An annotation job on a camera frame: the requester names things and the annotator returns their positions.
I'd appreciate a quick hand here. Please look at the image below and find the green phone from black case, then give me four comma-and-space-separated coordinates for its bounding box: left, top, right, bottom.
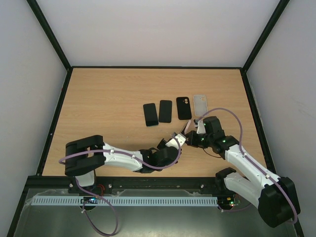
143, 103, 158, 127

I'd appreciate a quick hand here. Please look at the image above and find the white phone case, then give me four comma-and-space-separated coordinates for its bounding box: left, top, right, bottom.
193, 94, 208, 117

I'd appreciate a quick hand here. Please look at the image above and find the black phone from white case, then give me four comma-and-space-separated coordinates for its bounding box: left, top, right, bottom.
158, 100, 172, 123

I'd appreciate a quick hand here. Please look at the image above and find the pink cased phone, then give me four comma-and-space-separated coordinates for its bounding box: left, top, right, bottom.
179, 119, 192, 136

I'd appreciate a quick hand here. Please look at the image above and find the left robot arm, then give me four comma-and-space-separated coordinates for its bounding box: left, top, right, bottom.
59, 133, 186, 187

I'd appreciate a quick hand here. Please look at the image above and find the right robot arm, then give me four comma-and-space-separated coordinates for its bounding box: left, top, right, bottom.
186, 116, 301, 227

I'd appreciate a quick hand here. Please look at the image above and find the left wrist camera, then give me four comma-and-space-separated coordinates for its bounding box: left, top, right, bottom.
165, 132, 186, 149

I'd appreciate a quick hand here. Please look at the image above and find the black enclosure frame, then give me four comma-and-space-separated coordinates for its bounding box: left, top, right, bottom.
7, 0, 289, 237

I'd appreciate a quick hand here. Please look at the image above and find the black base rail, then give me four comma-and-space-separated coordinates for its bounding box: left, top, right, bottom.
69, 175, 287, 196

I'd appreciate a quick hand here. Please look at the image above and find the white slotted cable duct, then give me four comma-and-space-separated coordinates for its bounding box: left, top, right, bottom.
31, 196, 218, 207

